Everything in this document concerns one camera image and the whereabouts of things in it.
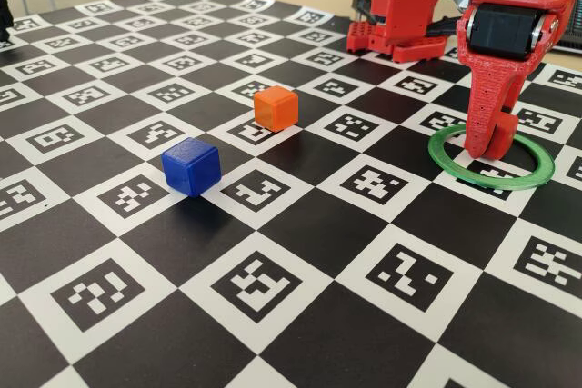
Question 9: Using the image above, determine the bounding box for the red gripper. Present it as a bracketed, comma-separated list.
[457, 0, 580, 158]

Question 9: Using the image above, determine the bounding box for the orange cube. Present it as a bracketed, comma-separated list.
[253, 85, 300, 133]

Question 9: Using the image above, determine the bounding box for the blue cube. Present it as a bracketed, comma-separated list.
[160, 136, 223, 199]

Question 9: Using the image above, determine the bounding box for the black table clamp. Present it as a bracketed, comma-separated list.
[425, 15, 461, 39]

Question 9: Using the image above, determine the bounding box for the black white marker board mat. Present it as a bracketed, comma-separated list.
[0, 0, 582, 388]

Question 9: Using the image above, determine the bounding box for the black tripod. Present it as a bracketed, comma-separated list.
[0, 0, 15, 42]

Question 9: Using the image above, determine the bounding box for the green plastic ring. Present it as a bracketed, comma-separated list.
[427, 124, 557, 192]

